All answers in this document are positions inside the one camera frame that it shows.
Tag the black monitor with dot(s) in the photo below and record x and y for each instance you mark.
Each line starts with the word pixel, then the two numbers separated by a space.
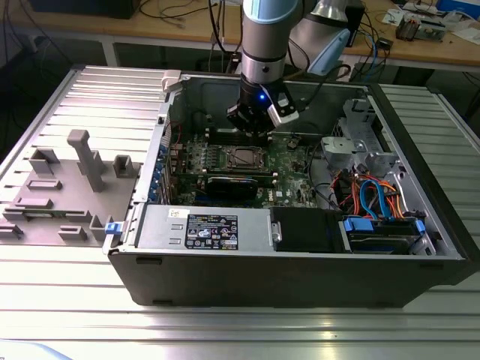
pixel 82 7

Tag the grey parts rack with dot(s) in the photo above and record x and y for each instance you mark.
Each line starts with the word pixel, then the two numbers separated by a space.
pixel 67 195

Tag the CPU socket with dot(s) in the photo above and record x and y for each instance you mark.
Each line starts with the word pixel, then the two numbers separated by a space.
pixel 224 159

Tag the pale grey case latch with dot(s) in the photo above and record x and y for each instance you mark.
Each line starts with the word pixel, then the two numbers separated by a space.
pixel 170 80

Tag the silver metal drive cage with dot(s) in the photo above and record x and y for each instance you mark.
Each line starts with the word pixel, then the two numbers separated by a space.
pixel 390 165

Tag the grey electronic device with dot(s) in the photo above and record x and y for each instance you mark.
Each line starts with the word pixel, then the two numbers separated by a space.
pixel 431 30

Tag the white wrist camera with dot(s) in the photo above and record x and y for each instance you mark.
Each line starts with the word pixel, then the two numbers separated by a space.
pixel 287 112

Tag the silver CPU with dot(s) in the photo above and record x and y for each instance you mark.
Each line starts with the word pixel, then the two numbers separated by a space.
pixel 245 157

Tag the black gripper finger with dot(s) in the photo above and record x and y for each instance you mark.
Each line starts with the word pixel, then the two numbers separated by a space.
pixel 238 116
pixel 260 125

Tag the black graphics card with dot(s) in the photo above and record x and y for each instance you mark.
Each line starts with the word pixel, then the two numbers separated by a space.
pixel 232 187

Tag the grey power supply unit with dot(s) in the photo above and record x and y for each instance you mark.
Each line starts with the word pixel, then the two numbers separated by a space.
pixel 161 232

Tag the wooden desk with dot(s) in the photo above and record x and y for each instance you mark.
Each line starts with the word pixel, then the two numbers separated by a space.
pixel 168 30

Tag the black disk bay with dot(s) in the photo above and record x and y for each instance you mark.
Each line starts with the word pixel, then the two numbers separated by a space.
pixel 300 228

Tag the small black box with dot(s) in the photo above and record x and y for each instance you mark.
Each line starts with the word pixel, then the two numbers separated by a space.
pixel 385 43

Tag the white paper sheet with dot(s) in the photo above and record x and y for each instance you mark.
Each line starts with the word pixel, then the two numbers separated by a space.
pixel 394 17
pixel 468 35

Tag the green motherboard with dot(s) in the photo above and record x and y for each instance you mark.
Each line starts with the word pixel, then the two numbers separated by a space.
pixel 296 176

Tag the blue case latch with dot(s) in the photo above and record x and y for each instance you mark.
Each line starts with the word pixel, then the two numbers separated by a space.
pixel 113 228

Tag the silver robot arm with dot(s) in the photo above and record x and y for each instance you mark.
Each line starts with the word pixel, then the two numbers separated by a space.
pixel 262 37

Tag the dark copper cooler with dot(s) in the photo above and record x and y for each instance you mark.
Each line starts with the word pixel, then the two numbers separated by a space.
pixel 407 29

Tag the metal locking lever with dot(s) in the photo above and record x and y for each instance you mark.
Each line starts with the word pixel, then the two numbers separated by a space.
pixel 243 146
pixel 247 168

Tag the hard disk in blue carrier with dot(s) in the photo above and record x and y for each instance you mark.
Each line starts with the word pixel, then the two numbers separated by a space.
pixel 360 225

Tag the black PC case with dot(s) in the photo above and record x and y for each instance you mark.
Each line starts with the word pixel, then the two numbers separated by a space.
pixel 262 277

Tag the blue box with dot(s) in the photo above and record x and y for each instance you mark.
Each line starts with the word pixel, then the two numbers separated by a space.
pixel 457 4

